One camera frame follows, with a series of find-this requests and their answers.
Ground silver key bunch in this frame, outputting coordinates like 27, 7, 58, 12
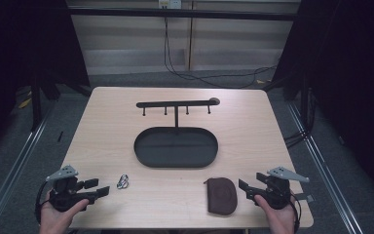
116, 174, 130, 190

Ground white wall socket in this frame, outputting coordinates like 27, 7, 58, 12
158, 0, 183, 10

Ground black curtain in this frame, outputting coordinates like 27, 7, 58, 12
263, 0, 374, 209
0, 0, 92, 164

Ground brown zip pouch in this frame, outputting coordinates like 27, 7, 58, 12
204, 176, 239, 216

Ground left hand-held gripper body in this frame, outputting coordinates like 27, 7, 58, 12
45, 165, 95, 214

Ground black floor cables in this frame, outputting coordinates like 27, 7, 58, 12
283, 129, 310, 150

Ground metal floor rail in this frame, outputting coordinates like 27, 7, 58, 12
286, 100, 366, 234
0, 105, 56, 234

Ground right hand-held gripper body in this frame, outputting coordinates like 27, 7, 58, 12
255, 166, 315, 211

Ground person's right hand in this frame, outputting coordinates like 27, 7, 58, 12
253, 194, 298, 234

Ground black key rack with tray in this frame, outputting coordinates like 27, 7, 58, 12
133, 97, 221, 170

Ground person's left hand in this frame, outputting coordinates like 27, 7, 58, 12
39, 191, 91, 234

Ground black horizontal bar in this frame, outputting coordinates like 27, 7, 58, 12
67, 7, 302, 21

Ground black hanging cable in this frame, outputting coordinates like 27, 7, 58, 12
163, 17, 278, 90

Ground yellow floor tape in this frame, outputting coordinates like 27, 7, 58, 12
18, 97, 33, 110

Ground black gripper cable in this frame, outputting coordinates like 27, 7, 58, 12
34, 180, 51, 226
287, 190, 303, 234

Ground black stand leg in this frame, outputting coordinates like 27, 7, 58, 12
29, 76, 44, 133

